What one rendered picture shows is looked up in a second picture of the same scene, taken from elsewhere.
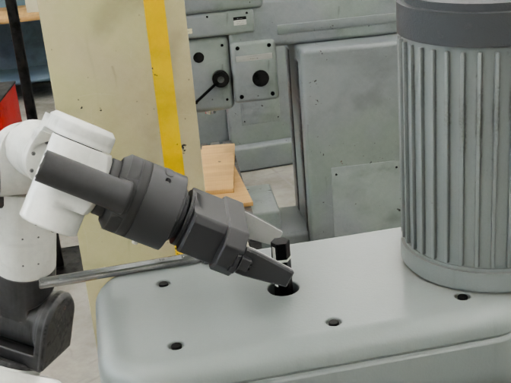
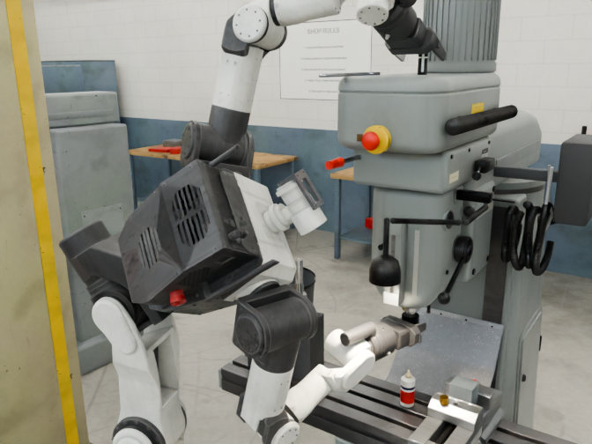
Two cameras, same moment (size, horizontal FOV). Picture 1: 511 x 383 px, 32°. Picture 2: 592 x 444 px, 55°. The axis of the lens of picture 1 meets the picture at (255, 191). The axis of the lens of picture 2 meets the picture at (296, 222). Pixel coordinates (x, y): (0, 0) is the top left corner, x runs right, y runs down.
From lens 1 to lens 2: 1.30 m
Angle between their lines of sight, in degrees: 44
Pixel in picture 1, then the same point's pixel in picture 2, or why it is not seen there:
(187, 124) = (46, 151)
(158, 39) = (25, 87)
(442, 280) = (470, 69)
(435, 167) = (469, 14)
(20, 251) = (249, 88)
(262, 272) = (440, 50)
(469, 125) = not seen: outside the picture
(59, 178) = not seen: outside the picture
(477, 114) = not seen: outside the picture
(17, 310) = (238, 135)
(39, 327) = (251, 144)
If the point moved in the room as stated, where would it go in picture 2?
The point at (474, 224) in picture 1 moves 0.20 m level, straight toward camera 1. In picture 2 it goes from (483, 40) to (553, 35)
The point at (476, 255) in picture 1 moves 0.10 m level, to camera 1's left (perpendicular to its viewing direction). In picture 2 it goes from (484, 54) to (466, 54)
